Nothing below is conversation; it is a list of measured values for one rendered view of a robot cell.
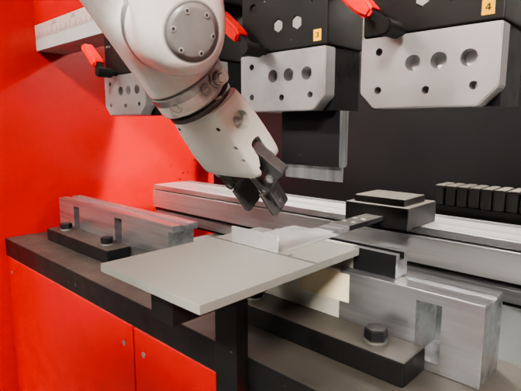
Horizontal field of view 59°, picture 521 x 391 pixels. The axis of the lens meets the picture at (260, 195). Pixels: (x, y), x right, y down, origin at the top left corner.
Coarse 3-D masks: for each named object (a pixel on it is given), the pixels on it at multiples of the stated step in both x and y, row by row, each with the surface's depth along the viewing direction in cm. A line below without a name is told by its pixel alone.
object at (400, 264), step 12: (348, 240) 63; (360, 252) 59; (372, 252) 58; (384, 252) 57; (396, 252) 58; (360, 264) 60; (372, 264) 58; (384, 264) 57; (396, 264) 56; (396, 276) 56
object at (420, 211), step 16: (368, 192) 83; (384, 192) 83; (400, 192) 83; (352, 208) 81; (368, 208) 79; (384, 208) 77; (400, 208) 75; (416, 208) 76; (432, 208) 81; (336, 224) 70; (352, 224) 70; (368, 224) 74; (384, 224) 77; (400, 224) 75; (416, 224) 77
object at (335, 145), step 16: (288, 112) 66; (304, 112) 64; (320, 112) 62; (336, 112) 60; (288, 128) 66; (304, 128) 64; (320, 128) 62; (336, 128) 60; (288, 144) 66; (304, 144) 64; (320, 144) 62; (336, 144) 61; (288, 160) 67; (304, 160) 65; (320, 160) 63; (336, 160) 61; (288, 176) 68; (304, 176) 66; (320, 176) 64; (336, 176) 62
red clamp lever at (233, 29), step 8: (232, 16) 64; (232, 24) 62; (232, 32) 62; (240, 32) 62; (240, 40) 61; (248, 40) 61; (240, 48) 60; (248, 48) 60; (256, 48) 60; (264, 48) 62; (256, 56) 61
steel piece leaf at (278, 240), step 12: (240, 228) 61; (288, 228) 69; (240, 240) 61; (252, 240) 59; (264, 240) 58; (276, 240) 56; (288, 240) 62; (300, 240) 62; (312, 240) 62; (276, 252) 57
